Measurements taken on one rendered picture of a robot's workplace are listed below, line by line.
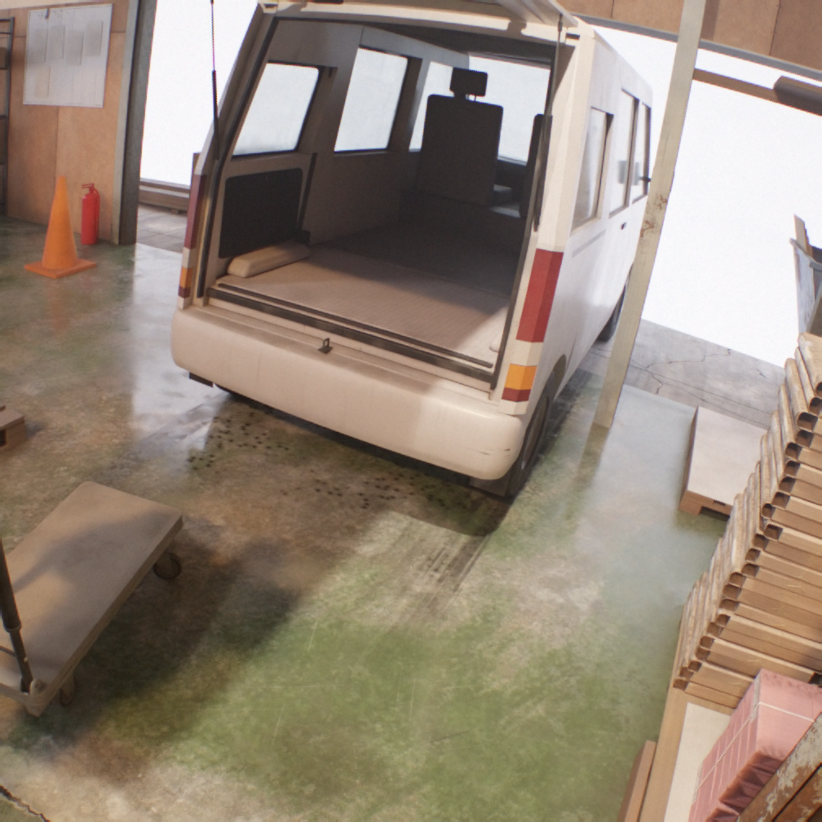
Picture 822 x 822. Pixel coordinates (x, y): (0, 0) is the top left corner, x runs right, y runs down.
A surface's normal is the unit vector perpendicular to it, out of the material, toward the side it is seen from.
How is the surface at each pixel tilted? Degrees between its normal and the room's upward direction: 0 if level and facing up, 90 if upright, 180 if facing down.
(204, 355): 90
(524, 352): 84
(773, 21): 90
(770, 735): 0
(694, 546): 0
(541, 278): 84
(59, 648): 0
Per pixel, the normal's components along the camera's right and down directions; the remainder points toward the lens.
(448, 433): -0.36, 0.32
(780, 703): 0.15, -0.88
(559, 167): -0.08, 0.18
